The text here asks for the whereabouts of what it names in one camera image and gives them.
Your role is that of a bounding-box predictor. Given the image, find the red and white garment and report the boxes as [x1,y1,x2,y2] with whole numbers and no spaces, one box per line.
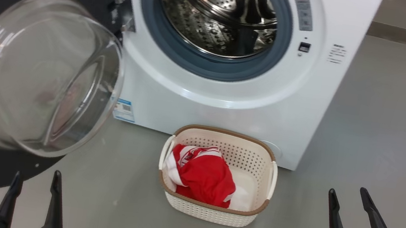
[159,140,242,209]

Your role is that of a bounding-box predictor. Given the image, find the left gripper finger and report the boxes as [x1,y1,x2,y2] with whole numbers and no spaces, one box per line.
[40,169,72,228]
[0,169,25,228]

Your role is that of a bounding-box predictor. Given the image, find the grey rubber door gasket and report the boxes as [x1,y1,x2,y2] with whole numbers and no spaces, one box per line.
[131,0,297,90]

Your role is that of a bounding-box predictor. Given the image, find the metal door hinge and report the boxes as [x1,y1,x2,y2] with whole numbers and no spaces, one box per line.
[108,0,140,35]

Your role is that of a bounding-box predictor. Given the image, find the perforated steel drum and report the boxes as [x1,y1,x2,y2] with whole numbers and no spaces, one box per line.
[151,0,282,64]

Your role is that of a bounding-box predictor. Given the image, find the cream laundry basket brown rim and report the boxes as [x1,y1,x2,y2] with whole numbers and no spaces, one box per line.
[151,120,284,228]

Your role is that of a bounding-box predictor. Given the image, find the grey instruction sticker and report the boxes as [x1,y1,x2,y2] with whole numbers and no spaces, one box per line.
[290,0,317,32]

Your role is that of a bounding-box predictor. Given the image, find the blue energy label sticker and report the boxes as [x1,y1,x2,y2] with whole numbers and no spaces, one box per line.
[112,98,138,122]

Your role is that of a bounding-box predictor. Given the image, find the white washing machine body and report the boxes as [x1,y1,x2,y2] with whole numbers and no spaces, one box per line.
[65,0,384,180]

